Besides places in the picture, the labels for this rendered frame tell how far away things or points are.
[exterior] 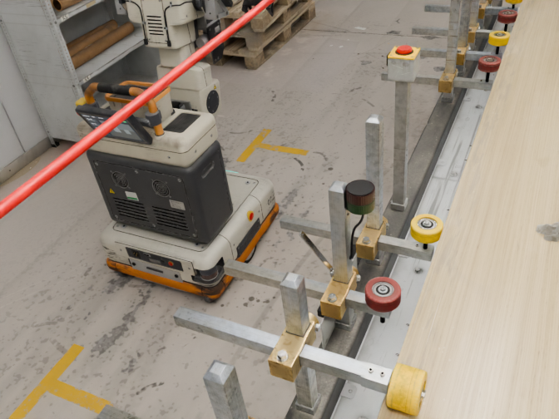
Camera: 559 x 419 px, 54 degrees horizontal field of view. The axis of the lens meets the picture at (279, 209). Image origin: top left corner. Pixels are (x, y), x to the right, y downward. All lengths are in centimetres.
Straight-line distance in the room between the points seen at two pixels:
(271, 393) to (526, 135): 128
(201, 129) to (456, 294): 125
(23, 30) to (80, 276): 154
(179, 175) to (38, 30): 168
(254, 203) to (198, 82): 62
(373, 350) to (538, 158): 72
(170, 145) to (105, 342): 94
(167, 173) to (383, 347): 112
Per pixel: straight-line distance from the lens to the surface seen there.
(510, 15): 271
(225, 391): 83
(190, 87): 243
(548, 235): 144
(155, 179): 226
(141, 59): 442
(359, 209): 114
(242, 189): 266
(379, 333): 154
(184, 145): 208
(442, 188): 203
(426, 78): 233
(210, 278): 238
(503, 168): 166
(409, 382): 102
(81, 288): 284
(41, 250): 317
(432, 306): 124
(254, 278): 139
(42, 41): 360
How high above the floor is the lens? 183
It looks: 38 degrees down
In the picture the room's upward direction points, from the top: 8 degrees counter-clockwise
